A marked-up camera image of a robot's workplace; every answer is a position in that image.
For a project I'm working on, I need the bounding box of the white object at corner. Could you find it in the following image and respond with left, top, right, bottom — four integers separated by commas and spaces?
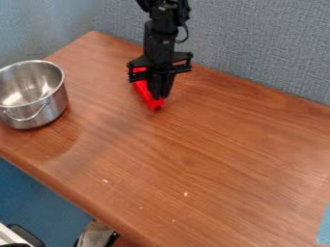
0, 223, 32, 247

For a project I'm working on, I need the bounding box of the grey table leg bracket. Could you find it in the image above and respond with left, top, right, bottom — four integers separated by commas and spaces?
73, 219, 120, 247

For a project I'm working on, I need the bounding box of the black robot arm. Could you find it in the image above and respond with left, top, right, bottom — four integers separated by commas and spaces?
128, 0, 193, 100

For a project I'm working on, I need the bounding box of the black object at bottom left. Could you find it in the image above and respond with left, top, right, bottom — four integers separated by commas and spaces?
8, 224, 45, 247

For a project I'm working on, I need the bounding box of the stainless steel pot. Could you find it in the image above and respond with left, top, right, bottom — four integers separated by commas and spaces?
0, 60, 68, 129

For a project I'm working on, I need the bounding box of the red star-shaped block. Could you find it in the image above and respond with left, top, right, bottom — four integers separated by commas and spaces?
128, 67, 165, 110

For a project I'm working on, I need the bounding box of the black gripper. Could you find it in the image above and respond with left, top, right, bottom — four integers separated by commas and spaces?
127, 52, 193, 99

